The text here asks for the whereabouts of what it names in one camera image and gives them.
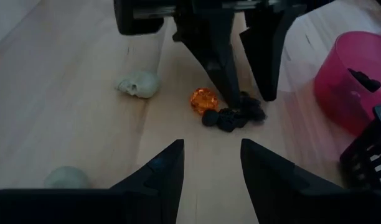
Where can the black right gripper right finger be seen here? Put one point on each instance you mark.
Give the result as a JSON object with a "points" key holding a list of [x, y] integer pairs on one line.
{"points": [[271, 186]]}

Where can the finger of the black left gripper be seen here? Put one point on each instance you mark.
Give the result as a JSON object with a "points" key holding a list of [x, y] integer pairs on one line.
{"points": [[268, 46], [209, 40]]}

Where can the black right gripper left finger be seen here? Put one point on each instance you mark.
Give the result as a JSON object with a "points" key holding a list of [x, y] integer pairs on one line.
{"points": [[161, 183]]}

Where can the black fuzzy spider toy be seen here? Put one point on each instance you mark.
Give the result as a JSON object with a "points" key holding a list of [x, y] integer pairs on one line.
{"points": [[210, 118], [249, 100], [365, 81], [256, 113]]}

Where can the orange translucent pumpkin bead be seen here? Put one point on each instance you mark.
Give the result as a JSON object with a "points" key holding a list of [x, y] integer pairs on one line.
{"points": [[204, 101]]}

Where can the pale green plastic skull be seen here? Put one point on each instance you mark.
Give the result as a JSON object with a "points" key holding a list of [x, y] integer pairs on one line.
{"points": [[140, 84], [67, 178]]}

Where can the black slotted plastic basket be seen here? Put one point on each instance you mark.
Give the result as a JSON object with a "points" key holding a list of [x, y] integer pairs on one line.
{"points": [[358, 155]]}

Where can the pink translucent plastic bowl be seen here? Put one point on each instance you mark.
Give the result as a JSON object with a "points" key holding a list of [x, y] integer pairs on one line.
{"points": [[343, 102]]}

